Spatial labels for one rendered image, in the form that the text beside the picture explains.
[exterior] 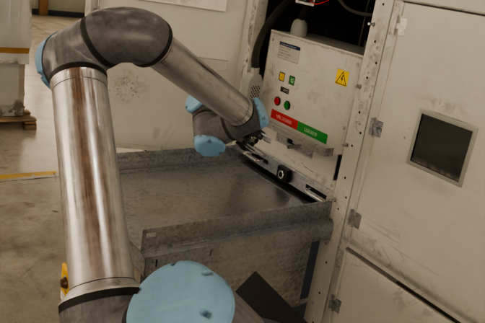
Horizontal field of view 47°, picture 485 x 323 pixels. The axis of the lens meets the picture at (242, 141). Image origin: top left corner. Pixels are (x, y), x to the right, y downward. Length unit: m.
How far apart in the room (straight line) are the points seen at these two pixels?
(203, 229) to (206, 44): 0.89
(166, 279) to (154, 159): 1.24
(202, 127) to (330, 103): 0.50
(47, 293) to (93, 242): 1.90
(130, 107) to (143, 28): 1.14
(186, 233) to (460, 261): 0.73
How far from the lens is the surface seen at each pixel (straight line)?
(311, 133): 1.97
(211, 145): 1.61
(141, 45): 1.15
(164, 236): 1.52
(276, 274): 1.84
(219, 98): 1.40
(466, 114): 1.50
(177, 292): 0.84
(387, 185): 1.67
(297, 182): 2.03
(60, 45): 1.18
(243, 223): 1.66
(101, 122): 1.09
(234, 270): 1.71
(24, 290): 2.90
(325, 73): 1.92
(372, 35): 1.73
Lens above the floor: 1.60
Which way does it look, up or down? 17 degrees down
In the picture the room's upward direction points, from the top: 9 degrees clockwise
